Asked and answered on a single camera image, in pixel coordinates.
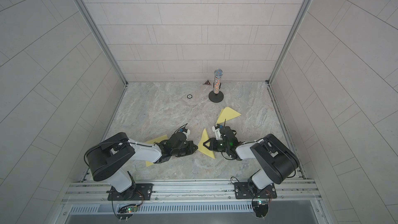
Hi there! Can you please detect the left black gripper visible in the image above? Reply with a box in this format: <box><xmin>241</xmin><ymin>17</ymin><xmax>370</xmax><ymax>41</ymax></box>
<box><xmin>171</xmin><ymin>140</ymin><xmax>200</xmax><ymax>157</ymax></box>

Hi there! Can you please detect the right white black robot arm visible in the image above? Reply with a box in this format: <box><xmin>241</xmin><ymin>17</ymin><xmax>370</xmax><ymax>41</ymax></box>
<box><xmin>202</xmin><ymin>124</ymin><xmax>300</xmax><ymax>193</ymax></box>

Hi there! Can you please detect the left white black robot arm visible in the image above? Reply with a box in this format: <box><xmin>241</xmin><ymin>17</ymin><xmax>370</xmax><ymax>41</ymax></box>
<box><xmin>84</xmin><ymin>128</ymin><xmax>198</xmax><ymax>193</ymax></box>

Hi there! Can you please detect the colourful tube on black stand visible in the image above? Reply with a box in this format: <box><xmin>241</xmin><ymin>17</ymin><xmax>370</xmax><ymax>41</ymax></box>
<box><xmin>208</xmin><ymin>69</ymin><xmax>224</xmax><ymax>103</ymax></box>

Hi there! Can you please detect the right controller circuit board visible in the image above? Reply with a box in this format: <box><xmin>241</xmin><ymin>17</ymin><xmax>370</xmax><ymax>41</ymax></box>
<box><xmin>251</xmin><ymin>201</ymin><xmax>269</xmax><ymax>218</ymax></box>

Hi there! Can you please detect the controller circuit board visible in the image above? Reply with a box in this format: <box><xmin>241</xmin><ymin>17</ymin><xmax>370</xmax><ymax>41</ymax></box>
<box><xmin>117</xmin><ymin>204</ymin><xmax>140</xmax><ymax>219</ymax></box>
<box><xmin>251</xmin><ymin>201</ymin><xmax>269</xmax><ymax>218</ymax></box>

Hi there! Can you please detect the left controller circuit board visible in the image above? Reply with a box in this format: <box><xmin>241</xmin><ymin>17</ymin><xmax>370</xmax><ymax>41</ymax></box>
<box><xmin>117</xmin><ymin>204</ymin><xmax>140</xmax><ymax>219</ymax></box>

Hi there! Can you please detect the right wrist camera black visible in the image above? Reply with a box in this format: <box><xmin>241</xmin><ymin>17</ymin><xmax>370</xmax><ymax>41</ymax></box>
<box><xmin>212</xmin><ymin>124</ymin><xmax>223</xmax><ymax>140</ymax></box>

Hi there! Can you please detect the aluminium mounting rail frame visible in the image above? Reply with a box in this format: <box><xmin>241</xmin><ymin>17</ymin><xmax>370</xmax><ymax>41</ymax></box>
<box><xmin>60</xmin><ymin>178</ymin><xmax>322</xmax><ymax>206</ymax></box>

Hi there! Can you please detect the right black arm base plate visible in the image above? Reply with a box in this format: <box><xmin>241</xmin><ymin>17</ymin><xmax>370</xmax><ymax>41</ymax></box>
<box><xmin>233</xmin><ymin>181</ymin><xmax>277</xmax><ymax>199</ymax></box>

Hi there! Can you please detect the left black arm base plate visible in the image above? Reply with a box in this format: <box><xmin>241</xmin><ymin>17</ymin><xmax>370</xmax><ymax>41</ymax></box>
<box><xmin>107</xmin><ymin>183</ymin><xmax>154</xmax><ymax>201</ymax></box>

